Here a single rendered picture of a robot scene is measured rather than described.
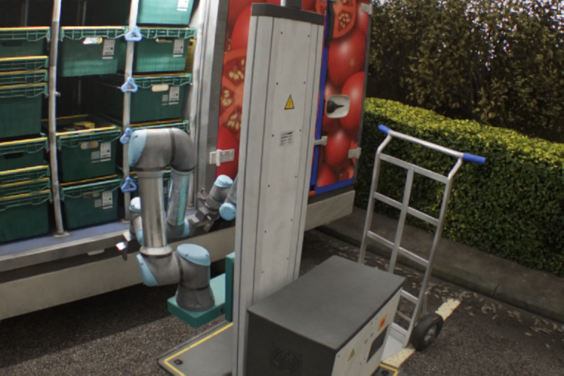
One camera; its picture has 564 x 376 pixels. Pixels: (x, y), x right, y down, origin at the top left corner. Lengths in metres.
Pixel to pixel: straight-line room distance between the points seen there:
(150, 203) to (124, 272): 1.09
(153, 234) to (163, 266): 0.11
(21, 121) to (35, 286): 0.84
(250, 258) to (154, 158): 0.46
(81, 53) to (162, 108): 0.63
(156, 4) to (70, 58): 0.58
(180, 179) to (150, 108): 0.99
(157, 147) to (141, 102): 1.03
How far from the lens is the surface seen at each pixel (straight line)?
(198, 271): 1.53
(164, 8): 2.44
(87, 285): 2.40
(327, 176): 3.37
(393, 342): 2.74
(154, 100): 2.45
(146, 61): 2.40
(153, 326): 2.70
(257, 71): 1.33
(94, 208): 2.42
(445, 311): 3.16
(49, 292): 2.35
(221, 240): 2.80
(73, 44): 2.20
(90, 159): 2.33
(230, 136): 2.59
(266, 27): 1.32
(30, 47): 2.14
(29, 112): 2.17
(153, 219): 1.45
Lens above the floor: 1.65
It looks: 14 degrees down
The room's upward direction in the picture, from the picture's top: 5 degrees clockwise
